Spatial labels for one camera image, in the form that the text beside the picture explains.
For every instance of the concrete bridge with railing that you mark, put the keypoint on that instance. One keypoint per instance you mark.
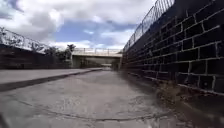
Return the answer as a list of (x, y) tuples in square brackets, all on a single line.
[(96, 52)]

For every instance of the grey concrete path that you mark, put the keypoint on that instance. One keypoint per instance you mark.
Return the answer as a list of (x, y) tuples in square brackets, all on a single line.
[(93, 100)]

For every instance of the dark trees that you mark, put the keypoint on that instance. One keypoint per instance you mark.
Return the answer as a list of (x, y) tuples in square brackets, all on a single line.
[(70, 48)]

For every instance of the pale concrete strip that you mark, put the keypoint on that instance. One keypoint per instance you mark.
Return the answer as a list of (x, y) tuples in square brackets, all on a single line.
[(33, 75)]

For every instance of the dark drainage strip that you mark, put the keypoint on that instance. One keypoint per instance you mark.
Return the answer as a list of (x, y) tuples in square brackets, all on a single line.
[(33, 82)]

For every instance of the metal railing on block wall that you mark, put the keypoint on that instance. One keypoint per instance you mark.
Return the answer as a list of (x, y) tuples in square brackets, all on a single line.
[(148, 20)]

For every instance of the dark block wall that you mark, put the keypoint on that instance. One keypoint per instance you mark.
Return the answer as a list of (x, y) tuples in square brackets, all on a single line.
[(186, 43)]

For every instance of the dark low wall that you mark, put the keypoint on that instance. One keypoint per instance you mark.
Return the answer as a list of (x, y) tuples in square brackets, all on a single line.
[(23, 59)]

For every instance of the metal fence on low wall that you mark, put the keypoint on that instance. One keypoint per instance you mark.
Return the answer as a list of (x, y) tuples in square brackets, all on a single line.
[(20, 41)]

